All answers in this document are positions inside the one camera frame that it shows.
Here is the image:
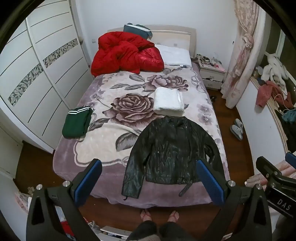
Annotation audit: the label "person's right leg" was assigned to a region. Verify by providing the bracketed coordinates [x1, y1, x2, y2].
[159, 209, 193, 241]

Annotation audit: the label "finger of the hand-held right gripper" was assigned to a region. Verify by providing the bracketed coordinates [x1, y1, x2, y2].
[285, 152, 296, 166]
[256, 156, 281, 181]

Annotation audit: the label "white pillow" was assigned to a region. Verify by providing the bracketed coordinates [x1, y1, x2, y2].
[155, 44, 192, 66]

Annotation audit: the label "folded white fleece garment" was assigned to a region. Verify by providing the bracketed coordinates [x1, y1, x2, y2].
[153, 88, 185, 116]

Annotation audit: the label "clutter of small accessories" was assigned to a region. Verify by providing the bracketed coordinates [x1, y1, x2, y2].
[196, 54, 226, 71]

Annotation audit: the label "floral purple bed blanket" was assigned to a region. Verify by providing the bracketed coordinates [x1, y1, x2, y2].
[53, 64, 229, 208]

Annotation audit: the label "person's left leg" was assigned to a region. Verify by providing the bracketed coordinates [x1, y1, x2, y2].
[129, 209, 160, 241]

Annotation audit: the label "red quilt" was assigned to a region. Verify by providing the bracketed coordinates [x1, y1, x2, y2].
[91, 31, 164, 77]

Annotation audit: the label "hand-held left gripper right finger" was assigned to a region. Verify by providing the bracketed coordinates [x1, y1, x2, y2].
[196, 159, 272, 241]

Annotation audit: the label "pink floral bedding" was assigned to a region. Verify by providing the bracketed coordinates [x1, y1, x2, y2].
[245, 160, 296, 188]

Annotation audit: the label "folded green clothes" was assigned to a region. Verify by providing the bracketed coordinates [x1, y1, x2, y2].
[62, 106, 96, 139]

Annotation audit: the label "white nightstand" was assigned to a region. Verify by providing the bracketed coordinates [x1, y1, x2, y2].
[199, 62, 226, 91]

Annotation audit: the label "pink patterned cloth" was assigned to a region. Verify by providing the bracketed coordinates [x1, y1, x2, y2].
[14, 188, 33, 212]

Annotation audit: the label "white sliding-door wardrobe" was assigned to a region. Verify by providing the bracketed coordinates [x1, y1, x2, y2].
[0, 0, 94, 154]

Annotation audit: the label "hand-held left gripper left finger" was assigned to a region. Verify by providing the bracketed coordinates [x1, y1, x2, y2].
[25, 158, 103, 241]

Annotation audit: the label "pink floral curtain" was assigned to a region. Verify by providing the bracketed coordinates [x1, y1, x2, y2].
[221, 0, 260, 109]

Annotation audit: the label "person's leg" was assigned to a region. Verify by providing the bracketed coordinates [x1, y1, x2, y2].
[159, 209, 193, 241]
[129, 209, 160, 241]

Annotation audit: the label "beige bed headboard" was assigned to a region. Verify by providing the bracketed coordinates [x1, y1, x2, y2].
[107, 25, 198, 58]

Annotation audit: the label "pink crumpled clothes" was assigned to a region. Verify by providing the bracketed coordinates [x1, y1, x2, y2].
[256, 81, 292, 108]

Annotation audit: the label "black leather jacket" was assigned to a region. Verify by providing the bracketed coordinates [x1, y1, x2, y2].
[121, 116, 226, 200]

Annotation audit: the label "teal crumpled cloth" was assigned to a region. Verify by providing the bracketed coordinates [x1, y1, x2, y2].
[281, 109, 296, 123]

